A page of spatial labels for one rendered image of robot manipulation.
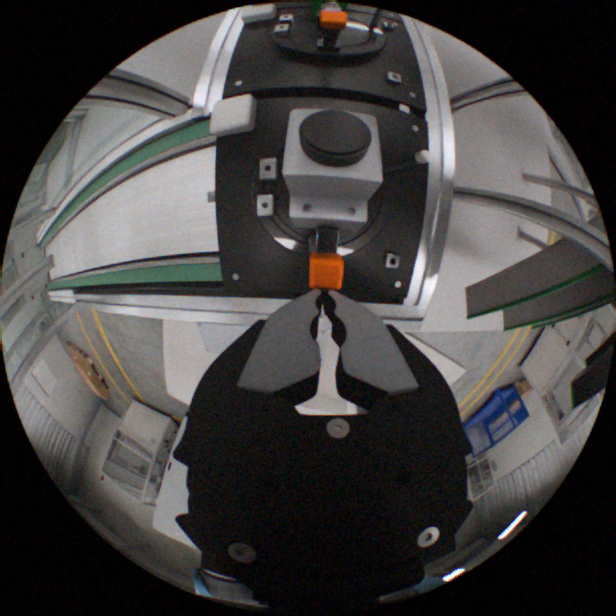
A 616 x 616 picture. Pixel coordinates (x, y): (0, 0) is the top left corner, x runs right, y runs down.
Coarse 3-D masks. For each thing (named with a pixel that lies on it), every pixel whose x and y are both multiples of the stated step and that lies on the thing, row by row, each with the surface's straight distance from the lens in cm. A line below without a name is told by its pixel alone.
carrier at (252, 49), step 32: (320, 0) 34; (256, 32) 37; (288, 32) 31; (320, 32) 32; (352, 32) 33; (384, 32) 39; (256, 64) 30; (288, 64) 29; (320, 64) 29; (352, 64) 29; (384, 64) 31; (416, 64) 35; (224, 96) 28; (256, 96) 28; (352, 96) 27; (384, 96) 27; (416, 96) 29
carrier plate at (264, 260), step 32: (256, 128) 24; (384, 128) 25; (416, 128) 26; (224, 160) 24; (256, 160) 23; (384, 160) 23; (224, 192) 24; (416, 192) 24; (224, 224) 24; (256, 224) 23; (416, 224) 25; (224, 256) 25; (256, 256) 23; (288, 256) 23; (352, 256) 23; (416, 256) 26; (224, 288) 26; (256, 288) 25; (288, 288) 24; (352, 288) 24; (384, 288) 25
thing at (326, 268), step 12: (324, 228) 12; (336, 228) 13; (324, 240) 13; (336, 240) 13; (324, 252) 13; (336, 252) 13; (312, 264) 12; (324, 264) 12; (336, 264) 12; (312, 276) 12; (324, 276) 12; (336, 276) 12; (324, 288) 12; (336, 288) 12
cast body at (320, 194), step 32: (288, 128) 11; (320, 128) 9; (352, 128) 9; (288, 160) 9; (320, 160) 9; (352, 160) 9; (320, 192) 11; (352, 192) 10; (320, 224) 12; (352, 224) 12
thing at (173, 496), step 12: (180, 432) 341; (168, 468) 330; (180, 468) 325; (168, 480) 330; (180, 480) 322; (168, 492) 329; (180, 492) 321; (168, 504) 330; (180, 504) 322; (156, 516) 342; (168, 516) 332; (156, 528) 349; (168, 528) 336; (180, 528) 328; (180, 540) 335
